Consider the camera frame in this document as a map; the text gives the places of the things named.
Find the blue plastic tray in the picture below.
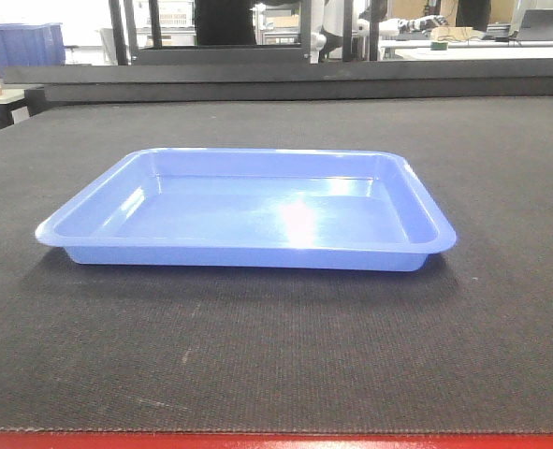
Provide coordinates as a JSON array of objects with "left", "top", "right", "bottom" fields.
[{"left": 36, "top": 148, "right": 457, "bottom": 271}]

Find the dark fabric table mat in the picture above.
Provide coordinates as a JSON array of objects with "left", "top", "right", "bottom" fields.
[{"left": 0, "top": 97, "right": 553, "bottom": 433}]

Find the green tape roll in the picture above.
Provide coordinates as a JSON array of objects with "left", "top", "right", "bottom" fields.
[{"left": 430, "top": 41, "right": 448, "bottom": 51}]

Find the cardboard box on table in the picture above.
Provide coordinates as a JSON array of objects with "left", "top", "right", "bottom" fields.
[{"left": 429, "top": 26, "right": 473, "bottom": 42}]

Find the white background table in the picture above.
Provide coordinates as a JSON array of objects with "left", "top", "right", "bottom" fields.
[{"left": 380, "top": 39, "right": 553, "bottom": 61}]

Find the blue storage crate background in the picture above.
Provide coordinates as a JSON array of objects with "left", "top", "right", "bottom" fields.
[{"left": 0, "top": 22, "right": 65, "bottom": 78}]

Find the grey laptop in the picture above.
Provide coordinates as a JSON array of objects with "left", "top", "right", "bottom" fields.
[{"left": 509, "top": 8, "right": 553, "bottom": 41}]

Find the black metal frame rack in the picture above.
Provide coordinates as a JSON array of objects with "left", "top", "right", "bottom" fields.
[{"left": 109, "top": 1, "right": 386, "bottom": 65}]

